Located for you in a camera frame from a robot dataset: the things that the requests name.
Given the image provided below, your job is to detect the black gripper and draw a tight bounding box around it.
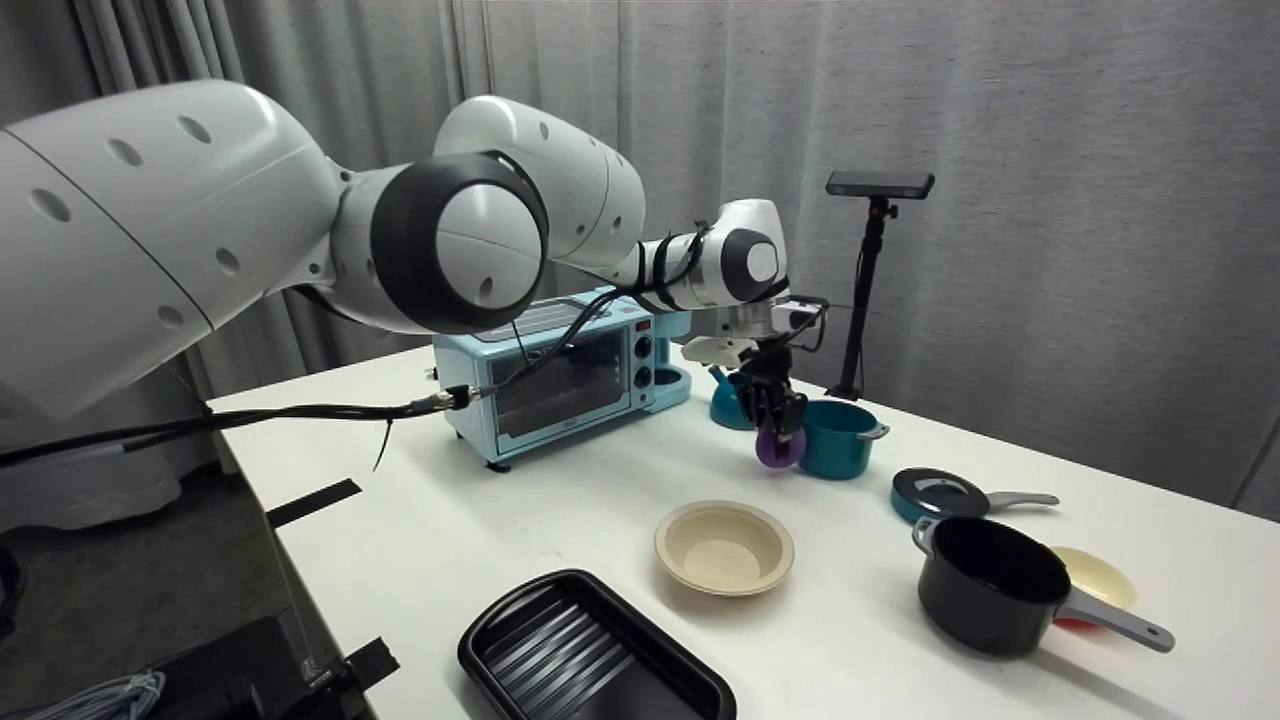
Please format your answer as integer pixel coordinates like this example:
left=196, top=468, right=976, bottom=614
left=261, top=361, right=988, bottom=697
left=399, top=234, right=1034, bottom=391
left=723, top=299, right=824, bottom=462

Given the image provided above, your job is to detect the purple round object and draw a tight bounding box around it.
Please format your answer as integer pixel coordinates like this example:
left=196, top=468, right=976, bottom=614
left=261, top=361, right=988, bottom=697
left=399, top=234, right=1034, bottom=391
left=753, top=424, right=808, bottom=478

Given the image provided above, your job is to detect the beige bowl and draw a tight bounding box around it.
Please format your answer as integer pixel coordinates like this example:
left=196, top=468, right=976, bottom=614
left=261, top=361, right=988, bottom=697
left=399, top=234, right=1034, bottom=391
left=653, top=497, right=800, bottom=602

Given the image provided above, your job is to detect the teal toy kettle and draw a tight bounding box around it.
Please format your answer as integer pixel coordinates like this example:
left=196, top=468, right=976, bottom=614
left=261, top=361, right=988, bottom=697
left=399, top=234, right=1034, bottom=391
left=706, top=366, right=760, bottom=432

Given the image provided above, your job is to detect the teal toy pot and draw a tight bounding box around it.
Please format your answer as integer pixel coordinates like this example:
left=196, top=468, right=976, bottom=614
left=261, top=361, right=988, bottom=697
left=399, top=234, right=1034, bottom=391
left=795, top=398, right=894, bottom=484

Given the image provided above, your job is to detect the black stand pole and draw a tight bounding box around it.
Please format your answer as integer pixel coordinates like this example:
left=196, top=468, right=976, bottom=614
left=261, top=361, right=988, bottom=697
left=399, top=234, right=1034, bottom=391
left=820, top=169, right=942, bottom=405

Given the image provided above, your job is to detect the light blue toy toaster oven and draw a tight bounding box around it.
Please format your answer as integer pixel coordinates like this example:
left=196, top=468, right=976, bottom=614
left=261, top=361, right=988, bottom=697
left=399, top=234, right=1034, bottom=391
left=430, top=289, right=698, bottom=478

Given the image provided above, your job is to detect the black baking tray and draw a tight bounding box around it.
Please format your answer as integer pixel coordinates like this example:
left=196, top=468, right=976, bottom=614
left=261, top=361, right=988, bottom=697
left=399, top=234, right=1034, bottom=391
left=457, top=565, right=742, bottom=720

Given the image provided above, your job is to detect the small beige plate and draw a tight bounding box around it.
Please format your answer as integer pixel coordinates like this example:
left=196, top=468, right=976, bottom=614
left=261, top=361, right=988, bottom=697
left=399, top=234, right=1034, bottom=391
left=1051, top=541, right=1145, bottom=634

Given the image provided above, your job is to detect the long black tape strip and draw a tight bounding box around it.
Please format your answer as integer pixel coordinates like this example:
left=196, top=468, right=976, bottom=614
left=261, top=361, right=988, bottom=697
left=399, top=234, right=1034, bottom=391
left=264, top=478, right=367, bottom=533

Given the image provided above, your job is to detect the short black tape strip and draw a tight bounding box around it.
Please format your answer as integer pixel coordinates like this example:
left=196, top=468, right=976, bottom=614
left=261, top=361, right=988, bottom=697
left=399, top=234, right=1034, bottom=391
left=339, top=635, right=406, bottom=697

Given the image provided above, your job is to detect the teal pan with grey handle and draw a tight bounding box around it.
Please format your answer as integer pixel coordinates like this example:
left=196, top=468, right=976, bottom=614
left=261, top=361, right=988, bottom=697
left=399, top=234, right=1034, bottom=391
left=889, top=463, right=1064, bottom=530

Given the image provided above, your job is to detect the black saucepan with grey handle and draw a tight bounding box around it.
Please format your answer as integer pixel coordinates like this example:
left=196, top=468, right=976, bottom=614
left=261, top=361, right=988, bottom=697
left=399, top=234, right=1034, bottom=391
left=907, top=514, right=1181, bottom=661

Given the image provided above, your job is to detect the thick black cable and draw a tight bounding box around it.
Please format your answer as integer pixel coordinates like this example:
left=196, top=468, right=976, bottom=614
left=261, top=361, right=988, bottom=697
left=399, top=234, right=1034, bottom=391
left=0, top=379, right=478, bottom=473

